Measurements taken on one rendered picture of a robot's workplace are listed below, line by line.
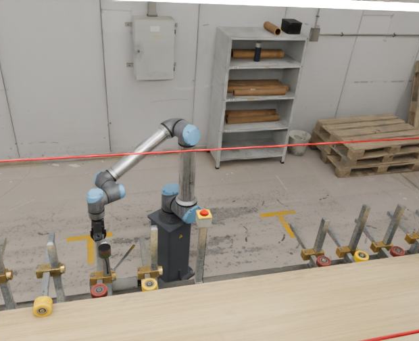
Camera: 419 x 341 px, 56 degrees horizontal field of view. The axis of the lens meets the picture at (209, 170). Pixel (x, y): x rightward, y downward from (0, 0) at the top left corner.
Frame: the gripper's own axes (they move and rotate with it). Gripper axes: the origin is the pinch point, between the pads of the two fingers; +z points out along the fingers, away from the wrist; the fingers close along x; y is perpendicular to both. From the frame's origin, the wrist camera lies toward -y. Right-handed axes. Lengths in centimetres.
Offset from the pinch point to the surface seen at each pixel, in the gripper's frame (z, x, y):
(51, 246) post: -29.9, 20.6, -29.7
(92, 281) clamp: -3.4, 3.3, -31.0
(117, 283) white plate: 6.4, -9.4, -26.5
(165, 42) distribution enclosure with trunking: -56, -69, 221
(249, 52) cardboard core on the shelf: -45, -163, 227
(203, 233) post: -28, -55, -29
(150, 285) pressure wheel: -9, -26, -43
